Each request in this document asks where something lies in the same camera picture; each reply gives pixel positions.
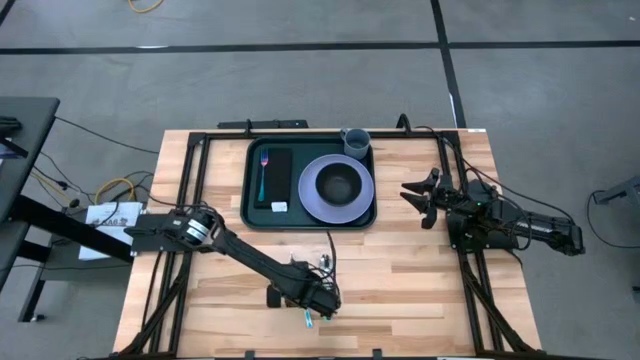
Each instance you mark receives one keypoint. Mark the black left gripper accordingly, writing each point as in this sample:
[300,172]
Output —
[307,290]

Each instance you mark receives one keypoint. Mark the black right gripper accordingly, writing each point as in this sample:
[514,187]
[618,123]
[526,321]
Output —
[450,200]

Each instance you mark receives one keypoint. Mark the grey mug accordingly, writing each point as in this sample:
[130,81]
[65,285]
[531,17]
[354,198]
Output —
[356,145]

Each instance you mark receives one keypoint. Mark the black bowl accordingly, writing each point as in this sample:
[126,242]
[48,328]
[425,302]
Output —
[338,185]

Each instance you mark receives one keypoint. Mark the lavender round plate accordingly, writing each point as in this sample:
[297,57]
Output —
[310,200]

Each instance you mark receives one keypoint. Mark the iridescent metal fork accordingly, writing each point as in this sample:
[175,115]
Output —
[264,157]

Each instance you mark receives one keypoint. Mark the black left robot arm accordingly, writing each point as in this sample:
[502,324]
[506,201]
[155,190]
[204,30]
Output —
[240,252]

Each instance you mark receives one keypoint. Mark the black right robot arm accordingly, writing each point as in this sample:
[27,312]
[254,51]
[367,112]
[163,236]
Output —
[540,227]

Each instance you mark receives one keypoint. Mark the dark green serving tray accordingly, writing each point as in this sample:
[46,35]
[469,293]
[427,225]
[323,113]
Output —
[295,220]

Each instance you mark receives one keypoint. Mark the grey metal stand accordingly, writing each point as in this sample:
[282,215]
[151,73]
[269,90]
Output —
[622,191]

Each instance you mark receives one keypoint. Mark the white paper sheet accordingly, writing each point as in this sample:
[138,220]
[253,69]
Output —
[107,220]

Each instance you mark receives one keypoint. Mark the black desk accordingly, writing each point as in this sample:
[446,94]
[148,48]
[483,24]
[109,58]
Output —
[25,150]

